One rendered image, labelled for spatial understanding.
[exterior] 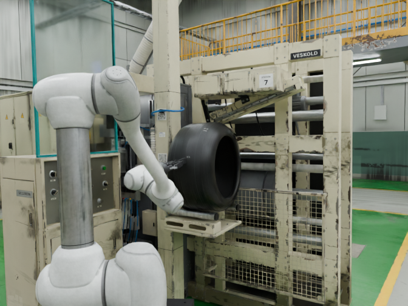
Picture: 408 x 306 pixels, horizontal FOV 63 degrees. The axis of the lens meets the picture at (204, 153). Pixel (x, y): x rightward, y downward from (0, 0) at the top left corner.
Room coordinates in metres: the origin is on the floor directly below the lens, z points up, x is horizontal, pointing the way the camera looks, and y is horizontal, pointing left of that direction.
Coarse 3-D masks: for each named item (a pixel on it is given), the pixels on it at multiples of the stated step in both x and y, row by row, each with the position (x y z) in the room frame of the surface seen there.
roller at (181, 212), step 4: (180, 208) 2.05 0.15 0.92; (168, 212) 2.07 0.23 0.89; (176, 212) 2.03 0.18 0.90; (180, 212) 2.02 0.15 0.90; (184, 212) 2.00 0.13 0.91; (188, 212) 1.99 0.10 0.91; (192, 212) 1.97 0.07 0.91; (196, 212) 1.96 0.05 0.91; (200, 212) 1.95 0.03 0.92; (204, 212) 1.94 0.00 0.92; (208, 212) 1.93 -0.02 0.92; (212, 212) 1.92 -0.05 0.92; (188, 216) 1.99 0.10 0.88; (192, 216) 1.97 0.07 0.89; (196, 216) 1.96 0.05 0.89; (200, 216) 1.94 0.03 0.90; (204, 216) 1.93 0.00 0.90; (208, 216) 1.91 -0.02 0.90; (212, 216) 1.90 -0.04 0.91; (216, 216) 1.90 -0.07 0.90; (216, 220) 1.91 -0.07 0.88
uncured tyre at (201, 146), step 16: (192, 128) 2.00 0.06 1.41; (224, 128) 2.04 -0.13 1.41; (176, 144) 1.94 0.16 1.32; (192, 144) 1.88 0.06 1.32; (208, 144) 1.87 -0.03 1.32; (224, 144) 2.30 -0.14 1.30; (176, 160) 1.89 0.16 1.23; (192, 160) 1.84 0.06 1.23; (208, 160) 1.84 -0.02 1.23; (224, 160) 2.34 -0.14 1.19; (240, 160) 2.25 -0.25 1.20; (176, 176) 1.89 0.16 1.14; (192, 176) 1.84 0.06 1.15; (208, 176) 1.83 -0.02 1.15; (224, 176) 2.32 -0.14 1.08; (240, 176) 2.24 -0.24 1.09; (192, 192) 1.87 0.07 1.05; (208, 192) 1.85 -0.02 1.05; (224, 192) 2.25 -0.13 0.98; (192, 208) 1.99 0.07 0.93; (208, 208) 1.93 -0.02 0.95; (224, 208) 2.01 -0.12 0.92
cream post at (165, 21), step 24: (168, 0) 2.16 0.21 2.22; (168, 24) 2.16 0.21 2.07; (168, 48) 2.16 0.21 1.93; (168, 72) 2.15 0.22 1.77; (168, 96) 2.15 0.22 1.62; (168, 120) 2.16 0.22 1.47; (168, 144) 2.16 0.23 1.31; (168, 240) 2.17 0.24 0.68; (168, 264) 2.17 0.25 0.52; (168, 288) 2.17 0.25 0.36
